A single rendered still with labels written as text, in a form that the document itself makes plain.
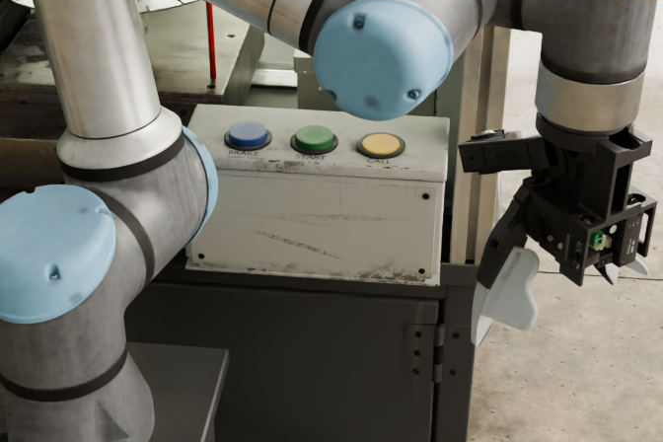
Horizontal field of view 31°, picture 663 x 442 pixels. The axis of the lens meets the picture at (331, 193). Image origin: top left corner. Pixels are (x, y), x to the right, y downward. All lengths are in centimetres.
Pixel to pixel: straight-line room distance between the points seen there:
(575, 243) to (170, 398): 45
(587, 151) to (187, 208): 40
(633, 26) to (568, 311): 170
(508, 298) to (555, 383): 139
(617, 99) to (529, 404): 146
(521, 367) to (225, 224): 116
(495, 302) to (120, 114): 36
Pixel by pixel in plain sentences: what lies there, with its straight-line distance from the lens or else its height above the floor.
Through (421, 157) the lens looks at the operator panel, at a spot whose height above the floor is 90.
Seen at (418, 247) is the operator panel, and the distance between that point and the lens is 127.
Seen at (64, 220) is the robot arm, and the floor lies 98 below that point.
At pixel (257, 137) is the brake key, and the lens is 124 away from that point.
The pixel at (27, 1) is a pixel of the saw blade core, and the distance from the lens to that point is 148.
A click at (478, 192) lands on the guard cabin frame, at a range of 129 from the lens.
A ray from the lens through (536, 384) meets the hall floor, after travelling 231.
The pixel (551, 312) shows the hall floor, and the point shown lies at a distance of 248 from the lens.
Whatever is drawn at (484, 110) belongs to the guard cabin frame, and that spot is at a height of 94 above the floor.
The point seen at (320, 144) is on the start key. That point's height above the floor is 91.
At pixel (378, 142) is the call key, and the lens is 124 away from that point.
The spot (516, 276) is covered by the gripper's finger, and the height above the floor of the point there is 98.
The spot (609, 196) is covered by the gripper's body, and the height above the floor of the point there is 107.
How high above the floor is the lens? 154
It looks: 34 degrees down
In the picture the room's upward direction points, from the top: straight up
